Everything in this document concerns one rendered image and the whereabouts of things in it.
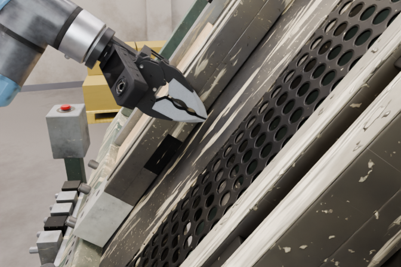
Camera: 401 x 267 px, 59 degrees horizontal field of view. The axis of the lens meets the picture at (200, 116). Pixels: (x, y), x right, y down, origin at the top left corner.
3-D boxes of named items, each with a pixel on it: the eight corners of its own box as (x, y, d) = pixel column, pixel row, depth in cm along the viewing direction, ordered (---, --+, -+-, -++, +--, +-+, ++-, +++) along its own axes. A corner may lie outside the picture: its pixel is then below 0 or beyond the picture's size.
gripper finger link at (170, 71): (198, 81, 59) (153, 51, 56) (199, 84, 57) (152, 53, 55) (182, 104, 60) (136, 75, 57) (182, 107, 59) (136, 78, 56)
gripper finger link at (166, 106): (203, 108, 65) (161, 81, 63) (206, 121, 60) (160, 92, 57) (194, 121, 66) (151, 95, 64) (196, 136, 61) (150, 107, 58)
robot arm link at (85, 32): (77, 12, 51) (51, 58, 53) (106, 31, 52) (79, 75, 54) (89, 6, 57) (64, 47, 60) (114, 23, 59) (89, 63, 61)
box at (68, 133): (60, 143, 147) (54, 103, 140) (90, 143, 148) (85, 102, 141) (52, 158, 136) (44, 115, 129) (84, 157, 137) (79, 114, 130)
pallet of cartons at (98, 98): (85, 100, 409) (77, 43, 384) (181, 90, 439) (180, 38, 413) (85, 127, 340) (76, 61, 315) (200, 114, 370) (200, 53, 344)
